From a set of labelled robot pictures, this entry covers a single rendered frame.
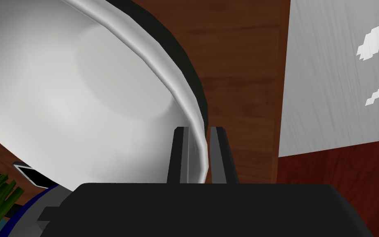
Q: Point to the black phone with white edge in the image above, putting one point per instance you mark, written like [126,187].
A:
[33,175]

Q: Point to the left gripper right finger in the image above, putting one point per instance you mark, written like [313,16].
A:
[220,158]

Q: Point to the grey plate with blue rim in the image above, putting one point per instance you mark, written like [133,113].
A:
[28,210]

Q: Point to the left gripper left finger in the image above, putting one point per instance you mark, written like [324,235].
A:
[177,158]

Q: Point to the white bowl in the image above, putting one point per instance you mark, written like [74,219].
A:
[77,98]

